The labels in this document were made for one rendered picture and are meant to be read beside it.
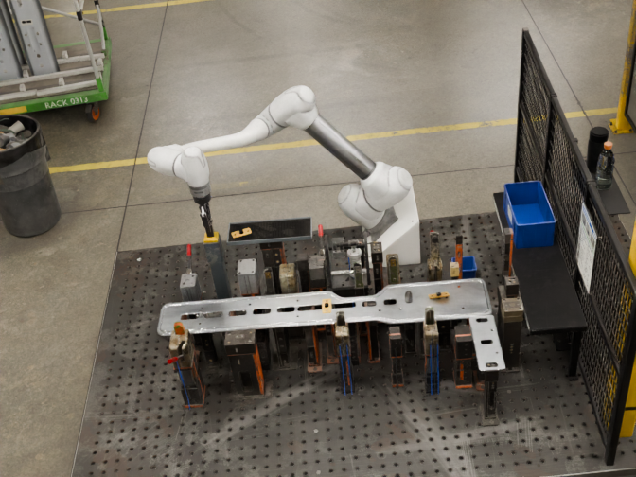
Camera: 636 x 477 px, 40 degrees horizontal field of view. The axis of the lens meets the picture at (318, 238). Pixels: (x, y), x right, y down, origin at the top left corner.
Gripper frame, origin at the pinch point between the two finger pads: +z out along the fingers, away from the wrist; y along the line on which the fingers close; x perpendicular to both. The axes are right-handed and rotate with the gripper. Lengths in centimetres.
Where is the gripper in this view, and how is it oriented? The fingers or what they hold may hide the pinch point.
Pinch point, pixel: (209, 229)
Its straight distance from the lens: 380.9
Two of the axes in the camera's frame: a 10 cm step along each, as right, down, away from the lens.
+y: 0.1, 6.3, -7.8
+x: 10.0, -0.8, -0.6
